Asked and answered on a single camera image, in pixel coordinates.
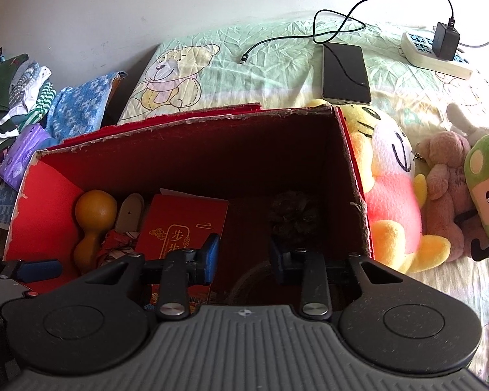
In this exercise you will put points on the blue patterned towel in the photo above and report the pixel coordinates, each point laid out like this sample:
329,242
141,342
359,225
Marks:
81,106

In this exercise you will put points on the wooden shoehorn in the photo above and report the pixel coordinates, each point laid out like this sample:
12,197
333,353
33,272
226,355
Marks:
128,211

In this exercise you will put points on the pile of folded clothes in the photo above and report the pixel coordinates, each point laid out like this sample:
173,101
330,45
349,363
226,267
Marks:
4,89

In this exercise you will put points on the red cardboard box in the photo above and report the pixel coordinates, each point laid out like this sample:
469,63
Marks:
228,154

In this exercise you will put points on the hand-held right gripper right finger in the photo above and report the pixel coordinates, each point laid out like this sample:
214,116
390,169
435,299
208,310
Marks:
277,262

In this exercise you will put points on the yellow pink tiger plush toy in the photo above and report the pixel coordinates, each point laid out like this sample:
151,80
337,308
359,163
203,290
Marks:
391,195

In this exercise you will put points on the white power strip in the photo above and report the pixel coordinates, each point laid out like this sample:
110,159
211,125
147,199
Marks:
415,53

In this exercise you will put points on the brown pine cone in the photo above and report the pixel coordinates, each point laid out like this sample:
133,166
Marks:
293,216

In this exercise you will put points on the grey bunny plush toy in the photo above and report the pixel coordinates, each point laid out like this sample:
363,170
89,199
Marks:
460,120

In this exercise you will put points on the brown packing tape roll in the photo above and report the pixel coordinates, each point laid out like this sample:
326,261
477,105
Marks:
238,289

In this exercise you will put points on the red gift packet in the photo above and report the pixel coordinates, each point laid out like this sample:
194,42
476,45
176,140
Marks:
171,224

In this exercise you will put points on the brown bear plush toy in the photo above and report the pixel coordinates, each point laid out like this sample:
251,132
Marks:
448,187

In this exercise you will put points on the black smartphone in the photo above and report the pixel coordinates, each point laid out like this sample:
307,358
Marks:
346,73

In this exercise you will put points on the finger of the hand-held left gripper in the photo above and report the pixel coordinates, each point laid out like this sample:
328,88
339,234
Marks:
40,269

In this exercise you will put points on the purple tissue packet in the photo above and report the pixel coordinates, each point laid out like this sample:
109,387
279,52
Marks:
24,150

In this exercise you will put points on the black charger adapter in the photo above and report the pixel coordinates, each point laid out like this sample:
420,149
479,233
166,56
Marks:
446,40

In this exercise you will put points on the orange wooden gourd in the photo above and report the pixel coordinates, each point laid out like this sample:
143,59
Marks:
95,211

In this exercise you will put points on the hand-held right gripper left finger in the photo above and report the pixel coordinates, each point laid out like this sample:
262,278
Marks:
212,260

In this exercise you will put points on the red patterned ornament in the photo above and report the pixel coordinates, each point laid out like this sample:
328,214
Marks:
118,244

